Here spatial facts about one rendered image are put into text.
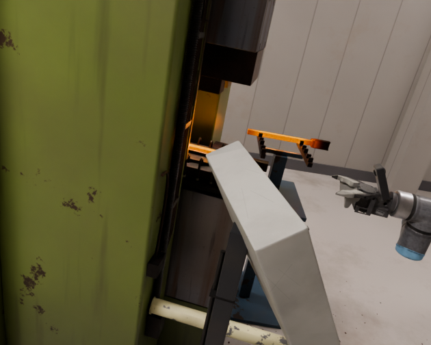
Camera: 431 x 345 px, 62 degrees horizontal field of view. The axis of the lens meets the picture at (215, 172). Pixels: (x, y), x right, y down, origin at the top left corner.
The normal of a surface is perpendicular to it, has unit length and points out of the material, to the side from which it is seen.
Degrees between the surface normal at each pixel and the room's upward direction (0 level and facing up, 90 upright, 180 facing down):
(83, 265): 90
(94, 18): 90
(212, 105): 90
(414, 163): 90
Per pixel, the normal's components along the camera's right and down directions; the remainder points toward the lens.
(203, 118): -0.21, 0.36
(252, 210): -0.33, -0.82
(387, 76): 0.01, 0.40
